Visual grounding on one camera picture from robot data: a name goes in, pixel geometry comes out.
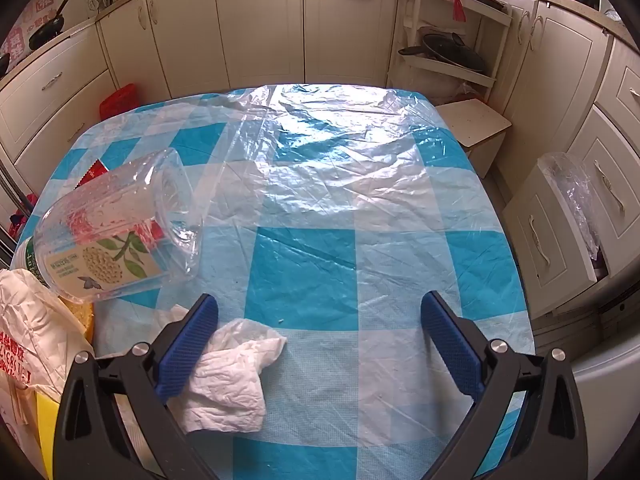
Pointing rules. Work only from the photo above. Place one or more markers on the red waste basket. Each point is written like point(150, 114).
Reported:
point(120, 102)

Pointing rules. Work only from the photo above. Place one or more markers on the clear bin liner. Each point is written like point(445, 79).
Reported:
point(575, 185)

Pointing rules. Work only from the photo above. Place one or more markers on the black wok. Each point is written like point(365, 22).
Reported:
point(4, 65)
point(47, 30)

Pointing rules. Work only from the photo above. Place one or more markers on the blue white checked tablecloth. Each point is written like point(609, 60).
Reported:
point(350, 220)

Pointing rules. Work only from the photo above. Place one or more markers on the cream kitchen cabinets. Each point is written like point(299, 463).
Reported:
point(250, 20)

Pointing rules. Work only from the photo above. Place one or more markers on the red foil packet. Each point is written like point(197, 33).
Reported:
point(92, 174)

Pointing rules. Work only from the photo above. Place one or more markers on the clear plastic bottle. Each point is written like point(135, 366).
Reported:
point(100, 220)

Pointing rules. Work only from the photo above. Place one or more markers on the red hanging cloth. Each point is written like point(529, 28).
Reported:
point(457, 5)

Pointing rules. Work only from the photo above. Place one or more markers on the white paper towel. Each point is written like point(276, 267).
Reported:
point(230, 380)

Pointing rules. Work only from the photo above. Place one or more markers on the white shelf rack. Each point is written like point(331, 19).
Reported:
point(411, 15)

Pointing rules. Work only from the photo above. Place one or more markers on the white red printed plastic bag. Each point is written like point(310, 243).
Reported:
point(30, 320)

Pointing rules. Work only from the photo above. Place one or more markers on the black pan with lid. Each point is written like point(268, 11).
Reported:
point(450, 50)

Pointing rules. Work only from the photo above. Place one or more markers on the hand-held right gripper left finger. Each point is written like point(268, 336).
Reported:
point(187, 347)

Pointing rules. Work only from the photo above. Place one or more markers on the white square stool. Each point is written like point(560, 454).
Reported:
point(475, 122)

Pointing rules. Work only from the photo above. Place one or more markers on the yellow plastic piece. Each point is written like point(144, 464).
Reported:
point(45, 430)

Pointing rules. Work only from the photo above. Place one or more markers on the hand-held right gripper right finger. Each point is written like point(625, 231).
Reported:
point(450, 347)

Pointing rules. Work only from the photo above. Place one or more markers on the open drawer with plastic bag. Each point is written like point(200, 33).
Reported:
point(550, 240)

